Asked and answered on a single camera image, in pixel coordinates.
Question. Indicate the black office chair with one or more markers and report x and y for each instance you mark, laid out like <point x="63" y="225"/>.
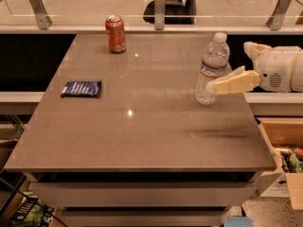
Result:
<point x="180" y="12"/>

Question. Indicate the upper grey drawer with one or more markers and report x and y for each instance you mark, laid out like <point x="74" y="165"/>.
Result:
<point x="143" y="194"/>

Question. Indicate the orange soda can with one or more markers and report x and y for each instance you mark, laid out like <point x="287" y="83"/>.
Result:
<point x="115" y="34"/>

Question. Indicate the green snack bag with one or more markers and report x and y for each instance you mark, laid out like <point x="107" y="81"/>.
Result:
<point x="32" y="213"/>

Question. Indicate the grey drawer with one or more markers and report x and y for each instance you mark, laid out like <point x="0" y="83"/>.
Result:
<point x="143" y="194"/>
<point x="158" y="218"/>

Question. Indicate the lower grey drawer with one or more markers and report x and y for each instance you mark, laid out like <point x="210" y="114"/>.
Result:
<point x="158" y="218"/>

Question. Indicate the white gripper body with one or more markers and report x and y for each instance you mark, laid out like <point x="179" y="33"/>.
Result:
<point x="276" y="67"/>

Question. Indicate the blue snack packet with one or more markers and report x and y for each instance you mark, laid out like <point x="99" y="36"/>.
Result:
<point x="81" y="88"/>

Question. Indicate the blue perforated object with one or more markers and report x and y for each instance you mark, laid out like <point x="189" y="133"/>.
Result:
<point x="238" y="222"/>

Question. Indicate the left metal glass bracket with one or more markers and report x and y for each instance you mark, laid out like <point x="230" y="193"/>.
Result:
<point x="43" y="21"/>

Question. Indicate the cardboard box with items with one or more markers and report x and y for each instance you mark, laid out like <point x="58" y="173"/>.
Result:
<point x="284" y="137"/>

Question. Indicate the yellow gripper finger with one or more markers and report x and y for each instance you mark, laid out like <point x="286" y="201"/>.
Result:
<point x="253" y="50"/>
<point x="238" y="81"/>

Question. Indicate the clear plastic water bottle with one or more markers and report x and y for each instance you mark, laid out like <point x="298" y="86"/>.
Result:
<point x="214" y="61"/>

